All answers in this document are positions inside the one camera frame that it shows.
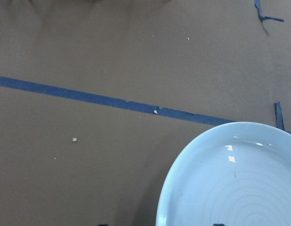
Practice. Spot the light blue plate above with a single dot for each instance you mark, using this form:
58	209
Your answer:
237	174

